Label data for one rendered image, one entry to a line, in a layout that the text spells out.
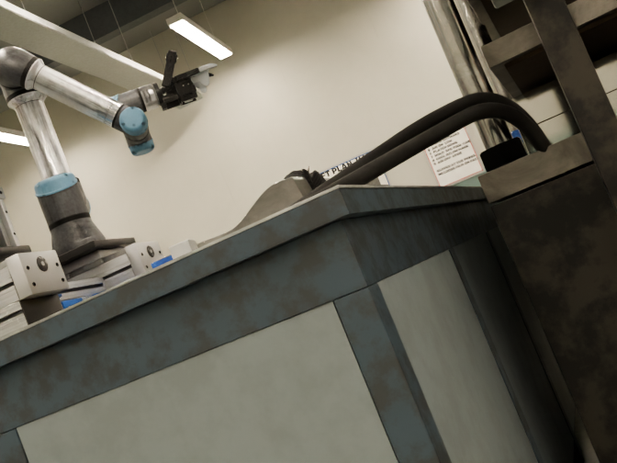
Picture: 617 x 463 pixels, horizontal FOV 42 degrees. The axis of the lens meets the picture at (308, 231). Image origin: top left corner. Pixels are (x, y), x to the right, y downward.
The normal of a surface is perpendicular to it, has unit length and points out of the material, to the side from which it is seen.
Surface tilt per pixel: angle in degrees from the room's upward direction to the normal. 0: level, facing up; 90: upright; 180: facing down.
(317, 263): 90
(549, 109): 90
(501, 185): 90
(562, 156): 90
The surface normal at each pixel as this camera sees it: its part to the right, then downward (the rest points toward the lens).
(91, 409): -0.33, 0.05
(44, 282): 0.89, -0.38
